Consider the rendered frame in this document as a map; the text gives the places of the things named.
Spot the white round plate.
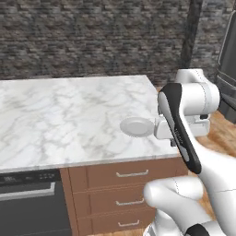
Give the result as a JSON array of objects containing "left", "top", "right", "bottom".
[{"left": 119, "top": 116, "right": 155, "bottom": 138}]

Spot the black oven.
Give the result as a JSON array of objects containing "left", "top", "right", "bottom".
[{"left": 0, "top": 169, "right": 73, "bottom": 236}]

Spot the brown wooden drawer front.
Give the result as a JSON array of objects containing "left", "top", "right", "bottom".
[
  {"left": 76, "top": 207, "right": 157, "bottom": 236},
  {"left": 67, "top": 157, "right": 189, "bottom": 194},
  {"left": 72, "top": 186, "right": 155, "bottom": 219}
]

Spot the dark steel fridge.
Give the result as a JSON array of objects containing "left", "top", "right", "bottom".
[{"left": 214, "top": 10, "right": 236, "bottom": 124}]

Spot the silver drawer handle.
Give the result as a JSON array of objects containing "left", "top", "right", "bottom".
[
  {"left": 117, "top": 219, "right": 141, "bottom": 228},
  {"left": 115, "top": 198, "right": 146, "bottom": 207},
  {"left": 115, "top": 169, "right": 150, "bottom": 179}
]

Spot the brown wooden cabinet frame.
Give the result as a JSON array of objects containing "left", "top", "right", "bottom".
[{"left": 59, "top": 167, "right": 79, "bottom": 236}]

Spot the silver oven door handle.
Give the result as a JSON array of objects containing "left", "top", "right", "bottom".
[{"left": 0, "top": 182, "right": 57, "bottom": 202}]

